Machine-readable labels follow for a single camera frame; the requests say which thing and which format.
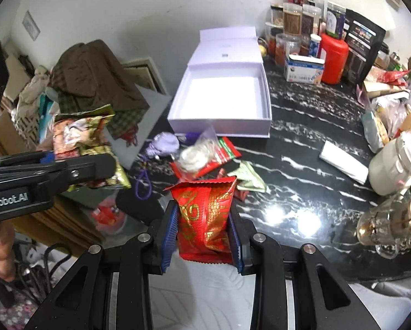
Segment red gold candy packet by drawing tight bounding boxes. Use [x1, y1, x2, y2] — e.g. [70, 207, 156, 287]
[168, 177, 237, 264]

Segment gold orange snack packet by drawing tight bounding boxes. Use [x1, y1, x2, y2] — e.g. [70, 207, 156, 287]
[52, 104, 131, 191]

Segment jar of peanuts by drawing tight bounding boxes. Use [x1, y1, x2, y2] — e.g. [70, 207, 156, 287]
[270, 4, 284, 28]

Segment red plastic canister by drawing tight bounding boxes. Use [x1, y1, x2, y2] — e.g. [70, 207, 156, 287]
[320, 34, 349, 85]

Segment grey cushion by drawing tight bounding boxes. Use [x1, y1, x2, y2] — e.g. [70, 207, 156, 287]
[104, 84, 172, 170]

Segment wall switch plate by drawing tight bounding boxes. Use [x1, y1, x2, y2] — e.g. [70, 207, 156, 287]
[23, 10, 40, 41]

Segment orange labelled plastic jar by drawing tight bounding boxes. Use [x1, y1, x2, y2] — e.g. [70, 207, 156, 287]
[275, 34, 301, 66]

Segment leaning framed picture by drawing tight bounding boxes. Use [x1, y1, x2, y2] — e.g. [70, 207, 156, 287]
[122, 57, 169, 95]

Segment dark labelled clear jar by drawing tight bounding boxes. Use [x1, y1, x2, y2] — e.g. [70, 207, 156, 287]
[302, 4, 322, 38]

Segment brown labelled clear jar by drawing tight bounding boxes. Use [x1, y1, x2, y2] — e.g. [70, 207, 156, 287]
[283, 2, 303, 36]

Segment blue white tube bottle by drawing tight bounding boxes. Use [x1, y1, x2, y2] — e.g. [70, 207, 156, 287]
[308, 34, 322, 58]

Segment purple sachet pouch with tassel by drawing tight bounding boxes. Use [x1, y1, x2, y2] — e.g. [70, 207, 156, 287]
[134, 130, 201, 200]

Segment person left hand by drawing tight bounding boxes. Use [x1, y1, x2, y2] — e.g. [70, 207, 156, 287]
[0, 220, 16, 282]

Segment brown plaid clothing pile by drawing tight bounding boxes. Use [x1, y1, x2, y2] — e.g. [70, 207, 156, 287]
[49, 40, 149, 146]

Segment glass cup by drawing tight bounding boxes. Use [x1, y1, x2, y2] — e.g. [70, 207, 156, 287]
[356, 194, 411, 259]

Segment red green snack packet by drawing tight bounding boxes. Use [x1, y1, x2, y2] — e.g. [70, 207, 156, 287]
[170, 136, 241, 181]

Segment black coffee bag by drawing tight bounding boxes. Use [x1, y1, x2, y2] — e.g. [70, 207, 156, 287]
[343, 9, 386, 86]

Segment white tissue packet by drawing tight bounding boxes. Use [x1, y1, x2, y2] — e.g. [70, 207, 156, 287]
[319, 141, 369, 185]

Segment white ceramic jar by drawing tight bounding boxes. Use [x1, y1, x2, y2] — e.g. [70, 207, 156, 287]
[368, 131, 411, 196]

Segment white blue mask box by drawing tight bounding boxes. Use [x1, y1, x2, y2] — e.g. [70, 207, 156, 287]
[284, 54, 325, 84]

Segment white open gift box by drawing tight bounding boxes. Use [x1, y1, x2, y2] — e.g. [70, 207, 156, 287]
[167, 26, 273, 139]

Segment red item on floor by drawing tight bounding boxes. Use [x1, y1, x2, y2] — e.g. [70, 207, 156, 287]
[89, 195, 126, 232]

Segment clear bag white string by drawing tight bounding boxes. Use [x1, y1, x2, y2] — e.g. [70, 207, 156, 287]
[175, 126, 224, 180]

